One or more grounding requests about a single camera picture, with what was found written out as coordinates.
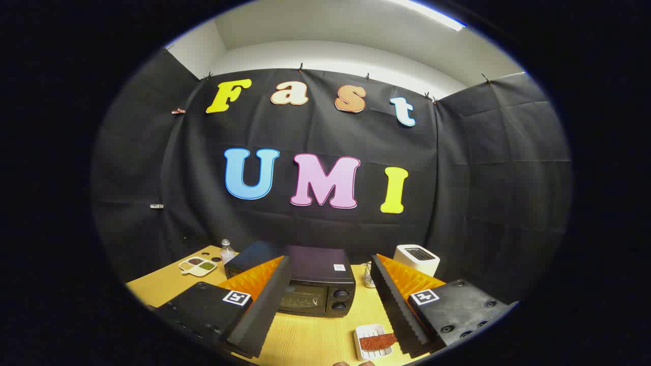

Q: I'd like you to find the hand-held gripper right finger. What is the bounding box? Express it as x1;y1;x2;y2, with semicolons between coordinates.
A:
370;254;519;357

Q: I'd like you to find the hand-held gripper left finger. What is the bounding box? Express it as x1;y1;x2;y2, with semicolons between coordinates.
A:
153;256;292;359

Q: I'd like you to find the red dried meat slice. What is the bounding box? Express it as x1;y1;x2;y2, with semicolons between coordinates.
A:
360;332;398;352

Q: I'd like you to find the black toaster oven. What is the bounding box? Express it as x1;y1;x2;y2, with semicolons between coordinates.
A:
224;240;357;318

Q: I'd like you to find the white pop-up toaster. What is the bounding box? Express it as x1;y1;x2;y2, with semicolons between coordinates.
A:
393;245;441;278

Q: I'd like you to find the white ribbed dish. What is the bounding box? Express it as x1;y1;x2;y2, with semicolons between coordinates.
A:
353;324;395;362

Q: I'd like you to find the white divided seasoning dish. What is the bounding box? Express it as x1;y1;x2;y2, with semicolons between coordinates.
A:
178;256;218;278

